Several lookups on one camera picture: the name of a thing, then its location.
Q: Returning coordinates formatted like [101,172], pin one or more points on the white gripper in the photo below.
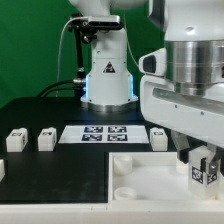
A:
[199,117]

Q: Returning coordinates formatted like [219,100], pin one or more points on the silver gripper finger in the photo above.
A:
[209,164]

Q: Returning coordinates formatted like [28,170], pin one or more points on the white square tabletop tray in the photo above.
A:
[156,176]

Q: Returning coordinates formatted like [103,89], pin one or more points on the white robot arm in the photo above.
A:
[182,87]

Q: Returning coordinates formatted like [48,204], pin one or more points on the white L-shaped obstacle fence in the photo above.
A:
[112,212]

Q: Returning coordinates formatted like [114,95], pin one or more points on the white sheet with markers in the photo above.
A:
[124,134]

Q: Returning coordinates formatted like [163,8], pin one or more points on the black camera on stand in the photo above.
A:
[111,22]

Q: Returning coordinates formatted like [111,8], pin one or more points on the black camera stand pole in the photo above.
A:
[80,64]

